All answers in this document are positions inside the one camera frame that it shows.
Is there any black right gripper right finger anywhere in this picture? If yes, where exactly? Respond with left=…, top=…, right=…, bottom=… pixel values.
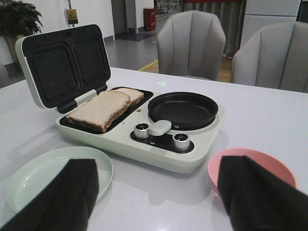
left=218, top=156, right=308, bottom=231

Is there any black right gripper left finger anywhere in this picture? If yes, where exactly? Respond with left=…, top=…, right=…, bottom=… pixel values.
left=1, top=159, right=99, bottom=231

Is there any bread slice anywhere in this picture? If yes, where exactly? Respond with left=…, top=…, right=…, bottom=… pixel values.
left=116, top=88, right=144, bottom=107
left=66, top=90, right=130, bottom=132

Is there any green breakfast maker lid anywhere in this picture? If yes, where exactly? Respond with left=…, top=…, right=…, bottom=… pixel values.
left=15, top=24, right=111, bottom=114

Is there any green breakfast maker base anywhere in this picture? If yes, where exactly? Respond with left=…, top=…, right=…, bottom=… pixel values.
left=56, top=91, right=226, bottom=173

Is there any pink bowl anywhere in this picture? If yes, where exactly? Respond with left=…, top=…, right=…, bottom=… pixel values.
left=207, top=148, right=297, bottom=200

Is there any light green plate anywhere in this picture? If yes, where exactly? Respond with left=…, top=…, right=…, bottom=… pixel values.
left=6, top=146, right=114, bottom=213

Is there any right silver control knob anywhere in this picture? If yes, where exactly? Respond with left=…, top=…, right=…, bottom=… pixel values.
left=172, top=133, right=190, bottom=151

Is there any silver control knob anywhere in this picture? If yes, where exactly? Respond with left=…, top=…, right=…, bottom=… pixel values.
left=134, top=123, right=150, bottom=139
left=172, top=133, right=190, bottom=151

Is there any left silver control knob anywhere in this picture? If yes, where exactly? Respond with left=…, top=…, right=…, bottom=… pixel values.
left=134, top=123, right=150, bottom=139

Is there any black round frying pan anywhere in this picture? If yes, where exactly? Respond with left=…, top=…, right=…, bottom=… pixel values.
left=148, top=92, right=218, bottom=130

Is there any right grey chair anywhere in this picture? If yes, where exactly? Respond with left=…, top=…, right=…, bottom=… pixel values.
left=231, top=22, right=308, bottom=93

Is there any grey chair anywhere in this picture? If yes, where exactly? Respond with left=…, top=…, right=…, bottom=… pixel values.
left=157, top=10, right=226, bottom=81
left=231, top=22, right=308, bottom=93

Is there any left grey chair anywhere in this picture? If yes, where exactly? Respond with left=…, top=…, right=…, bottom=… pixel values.
left=157, top=10, right=226, bottom=81

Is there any white cabinet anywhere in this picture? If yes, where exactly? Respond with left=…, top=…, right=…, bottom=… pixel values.
left=240, top=0, right=301, bottom=46

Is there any yellow warning sign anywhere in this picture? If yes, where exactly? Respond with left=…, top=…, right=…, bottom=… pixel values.
left=66, top=9, right=78, bottom=25

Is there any potted plant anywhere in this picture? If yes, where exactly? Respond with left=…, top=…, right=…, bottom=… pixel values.
left=0, top=0, right=43, bottom=72

